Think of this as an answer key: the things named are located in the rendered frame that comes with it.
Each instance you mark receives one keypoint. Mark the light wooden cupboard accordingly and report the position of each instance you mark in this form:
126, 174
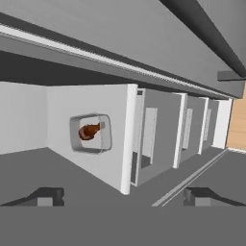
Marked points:
237, 125

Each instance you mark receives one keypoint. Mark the grey freezer door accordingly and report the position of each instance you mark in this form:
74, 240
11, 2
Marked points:
112, 29

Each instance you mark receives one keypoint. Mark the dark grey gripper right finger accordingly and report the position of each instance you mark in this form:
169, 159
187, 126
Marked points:
200, 195

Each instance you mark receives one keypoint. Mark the clear meat container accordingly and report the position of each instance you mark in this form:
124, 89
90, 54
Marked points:
106, 141

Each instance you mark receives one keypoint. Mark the brown chicken drumstick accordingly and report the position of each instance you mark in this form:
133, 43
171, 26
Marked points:
88, 131

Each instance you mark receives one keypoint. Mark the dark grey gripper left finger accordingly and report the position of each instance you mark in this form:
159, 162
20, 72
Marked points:
48, 194

